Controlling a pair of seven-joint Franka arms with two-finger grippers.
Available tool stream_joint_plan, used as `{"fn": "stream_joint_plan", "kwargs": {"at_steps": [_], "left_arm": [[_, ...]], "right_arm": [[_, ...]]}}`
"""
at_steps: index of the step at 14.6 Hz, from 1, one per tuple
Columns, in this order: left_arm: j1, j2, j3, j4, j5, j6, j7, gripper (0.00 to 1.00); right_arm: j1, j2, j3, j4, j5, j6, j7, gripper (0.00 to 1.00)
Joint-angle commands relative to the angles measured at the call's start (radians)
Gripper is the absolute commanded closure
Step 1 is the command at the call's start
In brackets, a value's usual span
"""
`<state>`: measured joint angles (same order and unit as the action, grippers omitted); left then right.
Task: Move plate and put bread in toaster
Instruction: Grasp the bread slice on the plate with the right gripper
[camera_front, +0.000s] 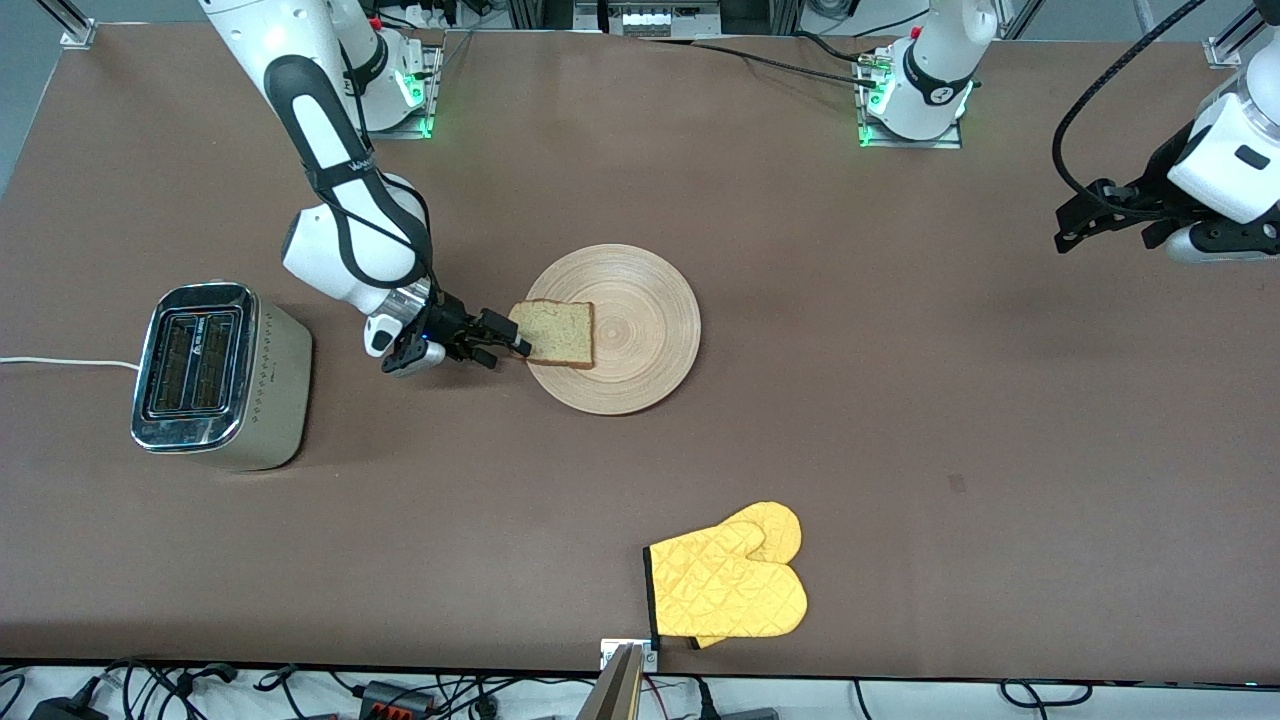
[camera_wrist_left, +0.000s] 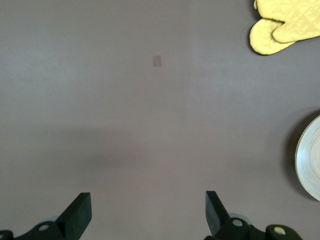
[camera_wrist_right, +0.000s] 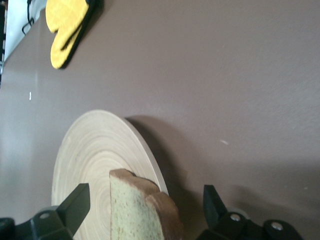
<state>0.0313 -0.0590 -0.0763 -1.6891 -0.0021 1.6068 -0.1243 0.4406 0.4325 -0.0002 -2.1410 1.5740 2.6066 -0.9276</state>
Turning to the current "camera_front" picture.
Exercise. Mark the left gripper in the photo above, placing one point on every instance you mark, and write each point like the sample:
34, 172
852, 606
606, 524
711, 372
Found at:
1153, 197

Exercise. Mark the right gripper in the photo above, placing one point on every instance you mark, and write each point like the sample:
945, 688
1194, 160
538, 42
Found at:
447, 326

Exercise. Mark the brown bread slice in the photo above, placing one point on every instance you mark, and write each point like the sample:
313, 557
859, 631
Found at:
558, 333

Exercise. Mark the round wooden plate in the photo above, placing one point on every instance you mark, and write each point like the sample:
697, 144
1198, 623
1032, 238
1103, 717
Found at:
640, 330

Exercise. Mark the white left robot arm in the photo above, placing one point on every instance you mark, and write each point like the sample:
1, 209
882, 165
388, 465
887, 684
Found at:
930, 80

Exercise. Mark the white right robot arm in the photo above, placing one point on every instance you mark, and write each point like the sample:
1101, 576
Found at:
350, 255

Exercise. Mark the silver two-slot toaster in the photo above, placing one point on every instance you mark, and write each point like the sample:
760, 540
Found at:
225, 380

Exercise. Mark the yellow quilted oven mitt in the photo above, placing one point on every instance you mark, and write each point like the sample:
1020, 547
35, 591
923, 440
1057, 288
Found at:
778, 525
725, 590

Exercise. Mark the grey electrical terminal box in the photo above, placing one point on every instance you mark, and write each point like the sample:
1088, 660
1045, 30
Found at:
655, 18

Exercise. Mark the red black connector block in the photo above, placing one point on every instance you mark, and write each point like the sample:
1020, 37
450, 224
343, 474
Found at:
395, 698

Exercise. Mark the black power adapter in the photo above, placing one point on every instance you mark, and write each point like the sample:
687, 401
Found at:
65, 710

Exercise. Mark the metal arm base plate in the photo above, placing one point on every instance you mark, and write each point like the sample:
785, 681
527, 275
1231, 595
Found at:
950, 140
432, 90

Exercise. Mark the metal table corner bracket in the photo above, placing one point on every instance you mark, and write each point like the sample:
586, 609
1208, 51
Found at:
1222, 52
78, 35

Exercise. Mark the small metal post bracket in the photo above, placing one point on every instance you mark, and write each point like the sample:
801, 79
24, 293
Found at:
652, 658

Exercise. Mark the aluminium profile post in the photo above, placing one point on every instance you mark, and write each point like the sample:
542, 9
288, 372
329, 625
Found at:
612, 690

